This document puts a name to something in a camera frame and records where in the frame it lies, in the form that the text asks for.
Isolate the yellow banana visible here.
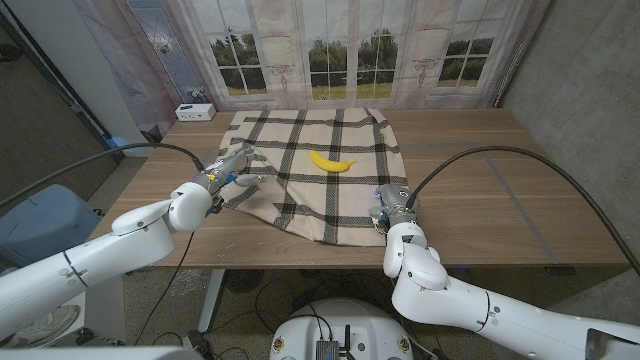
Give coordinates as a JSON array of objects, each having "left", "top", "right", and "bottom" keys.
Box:
[{"left": 307, "top": 149, "right": 357, "bottom": 174}]

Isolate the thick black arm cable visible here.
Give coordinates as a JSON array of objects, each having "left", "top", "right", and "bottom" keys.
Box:
[
  {"left": 407, "top": 145, "right": 640, "bottom": 277},
  {"left": 0, "top": 142, "right": 206, "bottom": 209}
]

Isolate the cream black plaid scarf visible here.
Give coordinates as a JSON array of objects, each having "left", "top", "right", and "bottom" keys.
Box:
[{"left": 213, "top": 107, "right": 424, "bottom": 248}]

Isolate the printed window backdrop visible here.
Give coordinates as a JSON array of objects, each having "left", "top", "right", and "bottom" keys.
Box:
[{"left": 164, "top": 0, "right": 551, "bottom": 112}]

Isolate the light blue floor object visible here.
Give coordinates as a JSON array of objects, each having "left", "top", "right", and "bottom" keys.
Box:
[{"left": 107, "top": 136, "right": 132, "bottom": 157}]

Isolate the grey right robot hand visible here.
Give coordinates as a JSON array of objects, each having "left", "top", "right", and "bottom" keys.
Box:
[{"left": 368, "top": 183, "right": 421, "bottom": 231}]

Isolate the white table leg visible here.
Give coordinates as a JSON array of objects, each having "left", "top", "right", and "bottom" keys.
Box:
[{"left": 197, "top": 268, "right": 226, "bottom": 334}]

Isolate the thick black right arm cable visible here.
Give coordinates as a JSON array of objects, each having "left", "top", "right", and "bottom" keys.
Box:
[{"left": 407, "top": 145, "right": 640, "bottom": 277}]

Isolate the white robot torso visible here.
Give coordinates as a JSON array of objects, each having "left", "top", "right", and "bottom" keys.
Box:
[{"left": 268, "top": 298, "right": 415, "bottom": 360}]

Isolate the black box on torso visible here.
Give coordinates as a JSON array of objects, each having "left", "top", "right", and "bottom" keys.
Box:
[{"left": 314, "top": 324, "right": 354, "bottom": 360}]

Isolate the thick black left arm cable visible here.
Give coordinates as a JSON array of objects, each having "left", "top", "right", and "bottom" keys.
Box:
[{"left": 0, "top": 142, "right": 206, "bottom": 209}]

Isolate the thin black left wrist cable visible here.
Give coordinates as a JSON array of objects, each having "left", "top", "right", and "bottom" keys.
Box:
[{"left": 133, "top": 230, "right": 196, "bottom": 347}]

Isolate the purple printed backdrop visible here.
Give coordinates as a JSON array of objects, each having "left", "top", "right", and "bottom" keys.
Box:
[{"left": 72, "top": 0, "right": 211, "bottom": 146}]

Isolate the blue-grey plastic bin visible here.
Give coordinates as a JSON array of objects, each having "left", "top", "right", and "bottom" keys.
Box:
[{"left": 0, "top": 183, "right": 104, "bottom": 269}]

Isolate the grey sneaker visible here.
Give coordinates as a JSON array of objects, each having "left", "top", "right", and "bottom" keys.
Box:
[{"left": 0, "top": 304, "right": 81, "bottom": 350}]

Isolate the white power strip box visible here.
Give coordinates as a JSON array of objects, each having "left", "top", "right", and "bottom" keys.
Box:
[{"left": 174, "top": 103, "right": 217, "bottom": 123}]

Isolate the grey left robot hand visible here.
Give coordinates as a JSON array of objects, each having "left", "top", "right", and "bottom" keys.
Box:
[{"left": 192, "top": 147, "right": 269, "bottom": 201}]

